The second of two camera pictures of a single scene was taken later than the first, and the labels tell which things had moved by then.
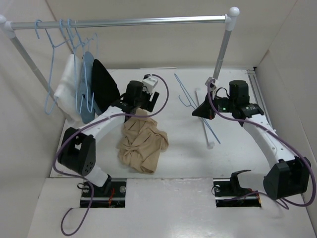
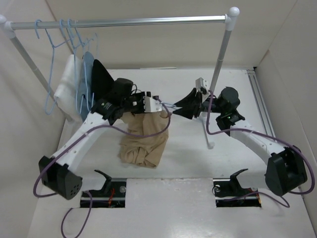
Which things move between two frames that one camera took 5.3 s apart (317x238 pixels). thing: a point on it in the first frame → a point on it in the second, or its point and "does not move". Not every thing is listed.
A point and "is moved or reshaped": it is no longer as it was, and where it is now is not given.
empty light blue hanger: x=53 y=46 does not move
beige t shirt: x=142 y=142 is moved or reshaped
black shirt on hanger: x=105 y=89 does not move
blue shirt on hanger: x=88 y=108 does not move
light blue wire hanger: x=193 y=105 → x=171 y=104
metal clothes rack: x=227 y=20 does not move
